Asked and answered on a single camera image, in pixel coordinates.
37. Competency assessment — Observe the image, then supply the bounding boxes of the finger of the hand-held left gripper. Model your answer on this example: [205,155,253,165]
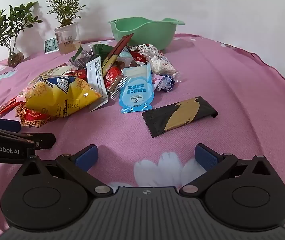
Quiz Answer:
[0,114,22,133]
[0,124,56,151]

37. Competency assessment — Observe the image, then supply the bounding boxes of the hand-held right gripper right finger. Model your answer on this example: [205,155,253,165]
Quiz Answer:
[179,143,276,195]

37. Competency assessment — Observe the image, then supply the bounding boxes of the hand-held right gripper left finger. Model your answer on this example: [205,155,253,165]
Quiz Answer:
[20,144,114,197]

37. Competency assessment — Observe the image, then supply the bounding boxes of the white nougat candy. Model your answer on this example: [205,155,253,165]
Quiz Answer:
[150,55,180,77]

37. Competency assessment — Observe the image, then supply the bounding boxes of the red and white candy bag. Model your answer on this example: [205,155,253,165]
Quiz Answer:
[126,44,163,64]

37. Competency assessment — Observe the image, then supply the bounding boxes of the green plastic bowl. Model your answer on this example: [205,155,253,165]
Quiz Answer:
[108,17,185,51]

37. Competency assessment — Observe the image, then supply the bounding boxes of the red sachet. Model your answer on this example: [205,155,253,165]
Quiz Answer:
[0,96,24,117]

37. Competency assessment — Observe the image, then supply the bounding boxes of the red packet gold scalloped edge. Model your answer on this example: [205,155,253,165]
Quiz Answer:
[15,105,58,128]

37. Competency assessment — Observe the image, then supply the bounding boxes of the yellow chip bag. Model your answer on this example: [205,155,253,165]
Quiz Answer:
[25,74,103,118]

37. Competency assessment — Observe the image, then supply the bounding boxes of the black and gold packet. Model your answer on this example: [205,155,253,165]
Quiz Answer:
[142,96,218,138]

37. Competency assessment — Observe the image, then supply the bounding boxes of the leafy plant in glass vase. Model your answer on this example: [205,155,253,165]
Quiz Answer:
[0,2,43,68]

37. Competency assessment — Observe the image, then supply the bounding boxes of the cream packet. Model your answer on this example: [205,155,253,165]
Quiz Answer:
[43,66,73,77]

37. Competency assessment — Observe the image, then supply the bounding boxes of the red packet gold script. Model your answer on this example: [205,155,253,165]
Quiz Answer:
[66,68,88,81]

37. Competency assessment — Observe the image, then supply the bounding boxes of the pink floral tablecloth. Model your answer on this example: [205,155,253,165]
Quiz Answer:
[0,33,285,240]

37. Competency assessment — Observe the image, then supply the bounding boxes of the light blue pouch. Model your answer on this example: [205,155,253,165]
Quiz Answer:
[119,63,156,114]

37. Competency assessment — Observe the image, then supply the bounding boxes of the white packet with black print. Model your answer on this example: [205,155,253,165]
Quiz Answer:
[86,56,109,112]

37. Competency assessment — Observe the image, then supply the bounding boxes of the red cookie packet clear ends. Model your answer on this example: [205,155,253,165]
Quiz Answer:
[103,66,129,92]

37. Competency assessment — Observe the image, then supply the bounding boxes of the blue foil candy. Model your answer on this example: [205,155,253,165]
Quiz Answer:
[155,74,176,92]

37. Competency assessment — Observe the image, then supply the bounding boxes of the clear packet with dark snack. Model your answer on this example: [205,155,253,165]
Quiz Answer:
[72,47,93,68]

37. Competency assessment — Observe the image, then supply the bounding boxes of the feathery plant in clear cup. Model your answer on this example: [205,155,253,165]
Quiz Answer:
[46,0,87,55]

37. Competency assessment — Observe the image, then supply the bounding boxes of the green packet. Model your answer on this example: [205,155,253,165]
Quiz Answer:
[89,44,114,57]

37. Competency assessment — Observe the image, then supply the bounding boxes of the dark red stick snack box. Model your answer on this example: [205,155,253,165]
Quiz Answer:
[102,34,133,78]

